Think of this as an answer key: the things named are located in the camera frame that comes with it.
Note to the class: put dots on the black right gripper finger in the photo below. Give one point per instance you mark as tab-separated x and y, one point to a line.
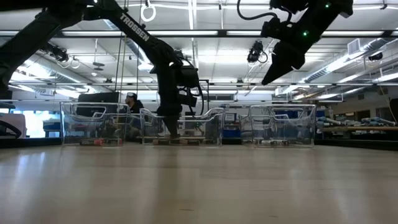
275	71

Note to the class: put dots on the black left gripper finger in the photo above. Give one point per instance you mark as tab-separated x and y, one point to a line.
173	124

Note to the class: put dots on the black red-tipped AA battery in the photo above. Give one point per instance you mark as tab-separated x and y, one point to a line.
119	142
93	142

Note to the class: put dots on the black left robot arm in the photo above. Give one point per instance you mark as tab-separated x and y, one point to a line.
136	31

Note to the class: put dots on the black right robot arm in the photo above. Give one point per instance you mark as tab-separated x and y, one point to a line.
323	15

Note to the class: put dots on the person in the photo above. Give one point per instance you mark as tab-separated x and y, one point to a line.
132	99

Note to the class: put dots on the clear plastic bin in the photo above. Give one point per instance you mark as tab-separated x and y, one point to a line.
211	137
77	130
304	137

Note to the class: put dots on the black monitor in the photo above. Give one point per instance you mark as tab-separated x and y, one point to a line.
98	97

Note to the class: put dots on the grey-blue rolls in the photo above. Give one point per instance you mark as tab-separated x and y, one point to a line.
377	120

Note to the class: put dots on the wooden workbench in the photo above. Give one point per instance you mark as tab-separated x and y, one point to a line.
373	128

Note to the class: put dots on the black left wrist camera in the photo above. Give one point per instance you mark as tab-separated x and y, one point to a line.
188	77

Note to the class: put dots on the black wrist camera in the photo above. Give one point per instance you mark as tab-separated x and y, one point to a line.
188	77
275	28

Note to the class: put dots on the black hanging camera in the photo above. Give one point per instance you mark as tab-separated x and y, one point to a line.
255	53
53	51

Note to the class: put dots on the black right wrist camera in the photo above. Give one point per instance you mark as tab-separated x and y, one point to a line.
275	28

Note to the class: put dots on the silver ceiling duct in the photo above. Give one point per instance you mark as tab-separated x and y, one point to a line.
31	67
136	53
326	68

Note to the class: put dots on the black overhead frame beam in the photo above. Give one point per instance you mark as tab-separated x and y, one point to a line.
222	33

